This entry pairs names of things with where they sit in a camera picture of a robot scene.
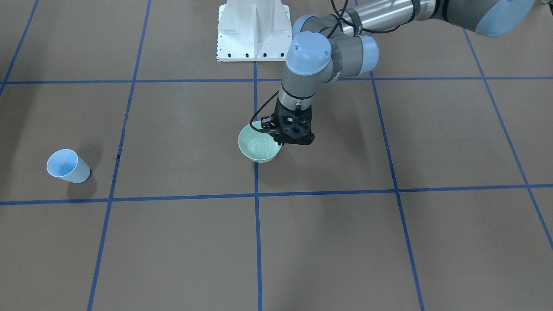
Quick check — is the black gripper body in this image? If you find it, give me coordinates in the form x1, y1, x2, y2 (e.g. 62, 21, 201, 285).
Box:
261, 104, 315, 145

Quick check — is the light green ceramic bowl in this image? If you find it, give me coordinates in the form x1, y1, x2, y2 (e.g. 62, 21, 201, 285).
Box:
238, 124, 282, 163

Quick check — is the light blue plastic cup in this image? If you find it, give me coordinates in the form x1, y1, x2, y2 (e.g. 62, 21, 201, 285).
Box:
47, 149, 91, 184

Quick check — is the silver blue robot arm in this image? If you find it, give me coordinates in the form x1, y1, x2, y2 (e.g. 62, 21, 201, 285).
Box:
249, 0, 534, 145

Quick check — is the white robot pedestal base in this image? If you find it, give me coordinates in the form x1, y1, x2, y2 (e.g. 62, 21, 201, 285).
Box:
216, 0, 292, 62

